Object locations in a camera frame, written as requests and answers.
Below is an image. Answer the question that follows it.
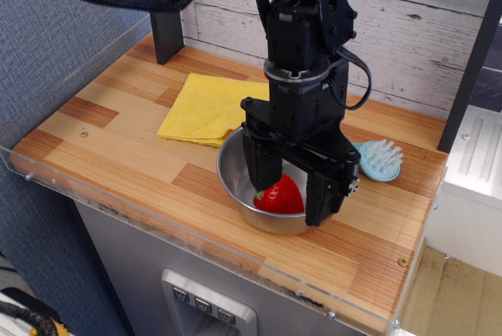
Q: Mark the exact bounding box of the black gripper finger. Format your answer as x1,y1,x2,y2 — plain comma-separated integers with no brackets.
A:
242,134,282,192
305,173,345,227

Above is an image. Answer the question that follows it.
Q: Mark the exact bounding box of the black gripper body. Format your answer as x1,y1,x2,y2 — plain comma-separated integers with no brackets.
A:
241,59,360,196

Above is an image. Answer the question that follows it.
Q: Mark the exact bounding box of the yellow cloth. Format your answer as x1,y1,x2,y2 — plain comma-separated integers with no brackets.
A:
157,74,269,147

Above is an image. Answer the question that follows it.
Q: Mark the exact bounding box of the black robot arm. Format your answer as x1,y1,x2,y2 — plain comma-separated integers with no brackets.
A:
241,0,361,226

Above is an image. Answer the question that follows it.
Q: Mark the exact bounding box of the steel bowl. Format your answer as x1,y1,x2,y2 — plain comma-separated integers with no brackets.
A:
217,127,327,236

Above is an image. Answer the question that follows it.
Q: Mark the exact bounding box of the red toy strawberry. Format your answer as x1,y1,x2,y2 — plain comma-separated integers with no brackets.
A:
253,173,304,214

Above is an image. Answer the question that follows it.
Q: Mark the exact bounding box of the light blue scrub brush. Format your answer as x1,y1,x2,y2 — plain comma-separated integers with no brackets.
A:
353,139,404,182

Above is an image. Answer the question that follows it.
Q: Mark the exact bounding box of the white side unit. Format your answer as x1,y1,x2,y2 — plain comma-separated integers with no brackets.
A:
425,105,501,276

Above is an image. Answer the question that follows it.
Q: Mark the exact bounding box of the grey cabinet with dispenser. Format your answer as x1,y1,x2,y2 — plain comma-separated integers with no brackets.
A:
76,203,359,335

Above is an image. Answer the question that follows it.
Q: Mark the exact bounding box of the dark right post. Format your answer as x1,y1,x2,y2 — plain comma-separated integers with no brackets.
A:
436,0,502,154

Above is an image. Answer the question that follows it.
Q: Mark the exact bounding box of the dark post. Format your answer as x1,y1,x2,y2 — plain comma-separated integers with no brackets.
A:
436,0,502,154
140,0,185,65

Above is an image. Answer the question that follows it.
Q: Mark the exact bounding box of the dark left post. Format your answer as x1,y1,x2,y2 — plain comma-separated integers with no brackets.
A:
140,0,185,65

